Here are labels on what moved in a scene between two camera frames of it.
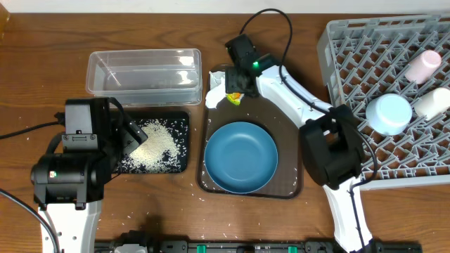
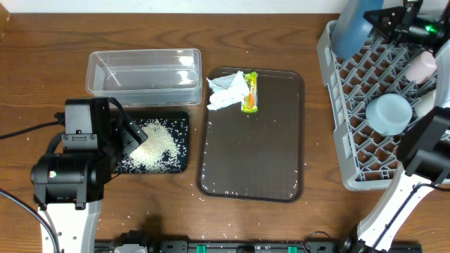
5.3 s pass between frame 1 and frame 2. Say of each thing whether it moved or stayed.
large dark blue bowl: moved
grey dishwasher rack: stayed
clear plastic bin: stayed
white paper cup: stayed
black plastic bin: stayed
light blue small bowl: stayed
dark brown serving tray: stayed
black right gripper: moved
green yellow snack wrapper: moved
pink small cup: stayed
